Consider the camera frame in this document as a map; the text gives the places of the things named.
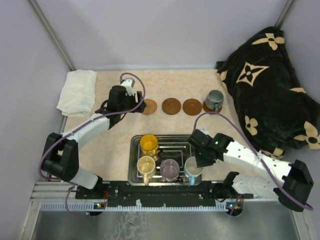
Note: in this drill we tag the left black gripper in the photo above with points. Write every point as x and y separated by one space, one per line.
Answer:
140 97

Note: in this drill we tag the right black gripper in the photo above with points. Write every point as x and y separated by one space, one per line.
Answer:
201 163

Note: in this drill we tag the white mug blue handle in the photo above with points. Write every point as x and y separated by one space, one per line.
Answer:
191 170

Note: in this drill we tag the woven rattan coaster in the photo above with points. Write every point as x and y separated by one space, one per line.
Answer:
150 108

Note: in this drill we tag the purple ceramic mug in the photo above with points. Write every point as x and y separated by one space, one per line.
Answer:
169 170

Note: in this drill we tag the dark wooden coaster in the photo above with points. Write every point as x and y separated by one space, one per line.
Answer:
192 107
171 106
206 109

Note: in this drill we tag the grey ceramic mug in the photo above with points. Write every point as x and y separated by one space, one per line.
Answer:
214 100

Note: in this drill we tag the yellow glass cup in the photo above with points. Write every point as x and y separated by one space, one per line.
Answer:
149 145

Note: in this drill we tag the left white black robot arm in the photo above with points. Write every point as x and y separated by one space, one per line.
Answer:
61 151

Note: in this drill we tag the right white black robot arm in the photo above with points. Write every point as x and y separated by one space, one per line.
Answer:
288 182

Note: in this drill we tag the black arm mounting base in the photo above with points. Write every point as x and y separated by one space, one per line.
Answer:
122 194

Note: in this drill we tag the white folded towel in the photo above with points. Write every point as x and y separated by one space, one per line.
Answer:
78 94

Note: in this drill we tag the cream ceramic mug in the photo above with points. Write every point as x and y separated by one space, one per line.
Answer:
146 166

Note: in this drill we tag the black floral blanket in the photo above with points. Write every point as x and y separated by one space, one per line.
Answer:
273 109

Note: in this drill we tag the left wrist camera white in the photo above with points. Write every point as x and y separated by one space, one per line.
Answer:
128 83

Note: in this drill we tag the aluminium frame rail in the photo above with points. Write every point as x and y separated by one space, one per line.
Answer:
60 196

